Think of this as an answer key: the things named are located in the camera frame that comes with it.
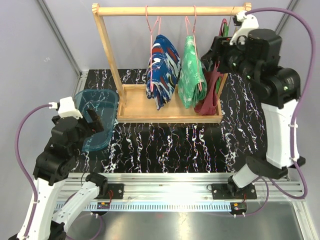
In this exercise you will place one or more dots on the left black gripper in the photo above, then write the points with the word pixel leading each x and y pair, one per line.
pixel 95 126

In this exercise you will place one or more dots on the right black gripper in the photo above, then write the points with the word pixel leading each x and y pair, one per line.
pixel 221 47

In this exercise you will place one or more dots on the green tie-dye trousers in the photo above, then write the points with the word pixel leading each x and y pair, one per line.
pixel 192 85

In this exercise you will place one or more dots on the pink wire hanger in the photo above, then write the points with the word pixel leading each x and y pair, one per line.
pixel 151 30
pixel 187 23

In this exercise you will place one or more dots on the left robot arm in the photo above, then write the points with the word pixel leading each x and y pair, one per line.
pixel 50 173

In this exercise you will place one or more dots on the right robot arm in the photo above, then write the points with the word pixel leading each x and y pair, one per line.
pixel 255 58

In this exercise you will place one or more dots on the green hanger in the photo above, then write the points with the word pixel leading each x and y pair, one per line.
pixel 224 30

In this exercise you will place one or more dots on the blue patterned trousers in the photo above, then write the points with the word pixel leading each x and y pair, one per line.
pixel 163 71

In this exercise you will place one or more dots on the blue transparent plastic bin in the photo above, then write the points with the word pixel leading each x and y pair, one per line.
pixel 105 103

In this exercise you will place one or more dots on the wooden clothes rack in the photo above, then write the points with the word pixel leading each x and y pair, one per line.
pixel 134 107

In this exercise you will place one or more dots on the maroon tank top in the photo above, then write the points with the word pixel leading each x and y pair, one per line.
pixel 207 107

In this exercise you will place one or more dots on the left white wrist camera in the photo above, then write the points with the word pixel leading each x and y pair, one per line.
pixel 66 108

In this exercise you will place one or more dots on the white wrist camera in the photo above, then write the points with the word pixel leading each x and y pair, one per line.
pixel 246 23
pixel 66 108

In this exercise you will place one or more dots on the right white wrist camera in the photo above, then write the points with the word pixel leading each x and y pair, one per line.
pixel 246 23

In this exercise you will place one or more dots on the aluminium mounting rail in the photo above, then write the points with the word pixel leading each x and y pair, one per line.
pixel 174 192

